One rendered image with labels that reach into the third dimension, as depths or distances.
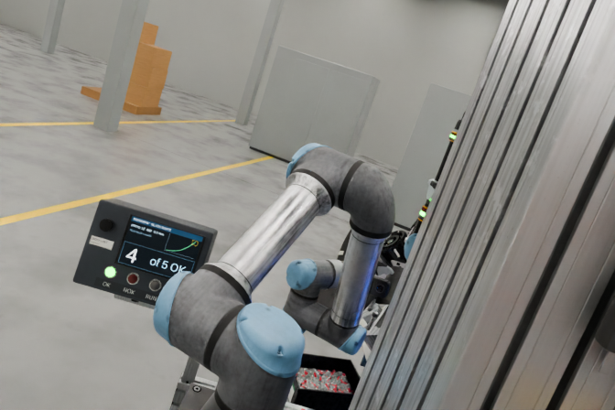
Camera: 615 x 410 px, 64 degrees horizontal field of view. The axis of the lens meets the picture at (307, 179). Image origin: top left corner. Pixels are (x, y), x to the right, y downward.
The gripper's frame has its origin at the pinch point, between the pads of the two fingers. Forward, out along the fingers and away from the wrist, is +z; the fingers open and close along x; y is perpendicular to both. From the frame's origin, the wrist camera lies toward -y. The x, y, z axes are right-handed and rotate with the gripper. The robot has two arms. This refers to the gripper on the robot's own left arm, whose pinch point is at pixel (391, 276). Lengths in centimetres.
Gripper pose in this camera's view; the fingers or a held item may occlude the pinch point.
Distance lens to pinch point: 147.5
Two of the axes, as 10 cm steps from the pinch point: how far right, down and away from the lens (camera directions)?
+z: 7.5, 1.2, 6.5
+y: -6.1, -2.5, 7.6
